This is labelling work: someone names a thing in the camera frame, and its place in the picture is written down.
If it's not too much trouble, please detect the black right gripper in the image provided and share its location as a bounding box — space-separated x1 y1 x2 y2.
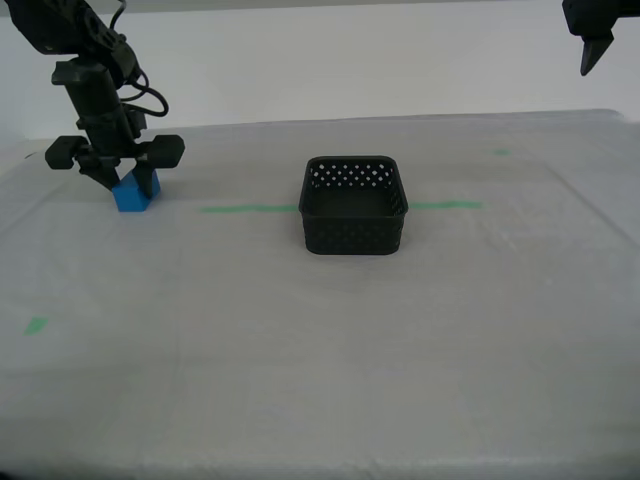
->
562 0 640 77

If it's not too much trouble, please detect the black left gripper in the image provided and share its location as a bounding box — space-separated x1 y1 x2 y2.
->
44 60 186 200

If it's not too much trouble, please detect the blue rectangular block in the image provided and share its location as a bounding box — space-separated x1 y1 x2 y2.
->
111 169 162 214

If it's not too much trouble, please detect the black perforated plastic basket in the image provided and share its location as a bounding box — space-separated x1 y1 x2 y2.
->
298 155 411 257

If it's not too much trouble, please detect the long green tape strip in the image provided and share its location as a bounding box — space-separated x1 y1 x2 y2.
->
199 200 484 214

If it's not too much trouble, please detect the grey plastic table cover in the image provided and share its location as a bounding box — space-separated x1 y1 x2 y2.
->
0 108 640 480

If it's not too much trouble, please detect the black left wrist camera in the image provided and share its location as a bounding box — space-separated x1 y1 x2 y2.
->
122 103 148 142

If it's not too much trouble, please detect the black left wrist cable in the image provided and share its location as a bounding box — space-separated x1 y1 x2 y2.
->
107 0 170 120

